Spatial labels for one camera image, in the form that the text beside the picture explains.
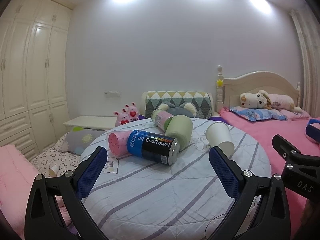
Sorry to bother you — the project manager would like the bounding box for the grey cat plush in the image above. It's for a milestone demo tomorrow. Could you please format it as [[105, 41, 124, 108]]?
[[157, 102, 197, 118]]

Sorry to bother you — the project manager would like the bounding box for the white paper cup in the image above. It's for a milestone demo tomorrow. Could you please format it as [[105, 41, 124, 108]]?
[[206, 121, 235, 158]]

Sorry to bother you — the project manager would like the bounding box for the pink label clear bottle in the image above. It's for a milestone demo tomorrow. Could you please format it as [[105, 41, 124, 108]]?
[[151, 109, 175, 132]]

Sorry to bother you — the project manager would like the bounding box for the grey flower pillow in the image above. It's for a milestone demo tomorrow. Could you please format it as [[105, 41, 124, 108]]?
[[59, 127, 104, 155]]

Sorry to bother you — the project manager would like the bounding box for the white wall socket panel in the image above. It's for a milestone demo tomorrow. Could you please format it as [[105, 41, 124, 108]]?
[[104, 90, 121, 98]]

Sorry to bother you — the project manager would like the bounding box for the cream wooden headboard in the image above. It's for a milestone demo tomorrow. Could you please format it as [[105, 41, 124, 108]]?
[[215, 65, 300, 112]]

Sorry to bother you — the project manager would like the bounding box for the heart pattern sheet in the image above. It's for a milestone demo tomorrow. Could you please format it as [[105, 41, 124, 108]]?
[[30, 133, 80, 178]]

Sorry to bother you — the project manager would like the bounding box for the white purple striped quilt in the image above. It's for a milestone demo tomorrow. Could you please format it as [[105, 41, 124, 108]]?
[[79, 117, 272, 240]]

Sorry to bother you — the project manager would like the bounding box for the pink fleece blanket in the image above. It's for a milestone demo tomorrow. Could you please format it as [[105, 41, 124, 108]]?
[[220, 109, 319, 239]]

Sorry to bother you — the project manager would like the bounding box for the beige curtain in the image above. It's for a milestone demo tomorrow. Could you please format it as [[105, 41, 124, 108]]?
[[290, 4, 319, 117]]

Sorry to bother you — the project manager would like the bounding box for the green plastic cup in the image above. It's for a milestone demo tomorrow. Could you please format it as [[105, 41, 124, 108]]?
[[165, 115, 193, 151]]

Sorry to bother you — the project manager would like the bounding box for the white bedside table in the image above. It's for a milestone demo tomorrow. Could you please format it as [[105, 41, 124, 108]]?
[[64, 116, 117, 131]]

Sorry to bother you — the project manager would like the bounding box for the blue cartoon pillow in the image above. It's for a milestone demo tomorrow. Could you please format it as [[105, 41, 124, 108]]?
[[229, 106, 287, 122]]

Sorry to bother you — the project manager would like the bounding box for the blue black CoolTowel can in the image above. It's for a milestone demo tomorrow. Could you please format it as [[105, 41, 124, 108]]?
[[126, 129, 180, 166]]

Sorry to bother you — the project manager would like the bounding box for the white dog plush pillow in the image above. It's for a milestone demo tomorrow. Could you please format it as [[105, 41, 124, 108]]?
[[240, 90, 302, 112]]

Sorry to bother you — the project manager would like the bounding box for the triangle pattern cushion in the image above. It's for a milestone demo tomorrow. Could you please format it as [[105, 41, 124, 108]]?
[[140, 91, 214, 119]]

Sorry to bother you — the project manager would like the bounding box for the cream built-in wardrobe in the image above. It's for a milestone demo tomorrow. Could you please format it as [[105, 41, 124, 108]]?
[[1, 0, 72, 160]]

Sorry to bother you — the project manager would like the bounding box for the small paper cup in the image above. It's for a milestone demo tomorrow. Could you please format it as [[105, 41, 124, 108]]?
[[48, 165, 59, 178]]

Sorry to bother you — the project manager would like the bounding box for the light pink blanket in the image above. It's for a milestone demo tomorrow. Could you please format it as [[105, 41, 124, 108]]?
[[0, 145, 39, 239]]

